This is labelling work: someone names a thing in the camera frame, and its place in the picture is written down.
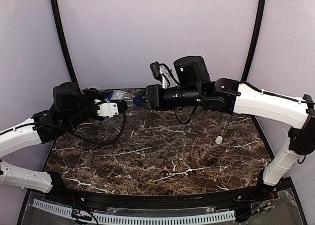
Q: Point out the Pocari Sweat bottle white cap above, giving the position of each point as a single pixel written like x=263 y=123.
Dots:
x=111 y=123

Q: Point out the black corner frame post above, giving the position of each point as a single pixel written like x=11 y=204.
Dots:
x=62 y=40
x=254 y=39

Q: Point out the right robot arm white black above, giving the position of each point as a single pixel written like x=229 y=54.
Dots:
x=196 y=89

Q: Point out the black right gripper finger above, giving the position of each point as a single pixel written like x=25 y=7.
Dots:
x=141 y=95
x=144 y=104

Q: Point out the blue Pepsi bottle cap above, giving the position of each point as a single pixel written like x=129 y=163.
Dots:
x=138 y=99

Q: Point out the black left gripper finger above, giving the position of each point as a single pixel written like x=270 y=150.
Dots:
x=96 y=92
x=121 y=105

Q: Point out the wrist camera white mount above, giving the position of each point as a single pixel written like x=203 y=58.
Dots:
x=162 y=73
x=106 y=109

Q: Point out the Pepsi bottle blue label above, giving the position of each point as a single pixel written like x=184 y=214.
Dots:
x=121 y=95

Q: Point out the black left corner frame post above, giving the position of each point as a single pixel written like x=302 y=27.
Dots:
x=62 y=40

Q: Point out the black front table rail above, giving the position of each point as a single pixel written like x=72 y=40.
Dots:
x=234 y=199

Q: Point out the white slotted cable duct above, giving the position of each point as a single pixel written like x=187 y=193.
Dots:
x=108 y=219

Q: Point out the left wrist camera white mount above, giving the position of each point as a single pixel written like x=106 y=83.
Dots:
x=106 y=109

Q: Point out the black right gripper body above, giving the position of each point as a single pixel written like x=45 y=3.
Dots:
x=152 y=97

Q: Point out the black right corner frame post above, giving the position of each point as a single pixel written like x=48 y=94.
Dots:
x=254 y=39

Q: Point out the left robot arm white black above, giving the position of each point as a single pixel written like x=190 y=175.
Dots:
x=71 y=107

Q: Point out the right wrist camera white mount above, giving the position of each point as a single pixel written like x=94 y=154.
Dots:
x=162 y=73

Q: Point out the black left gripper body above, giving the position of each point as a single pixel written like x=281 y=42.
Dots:
x=122 y=105

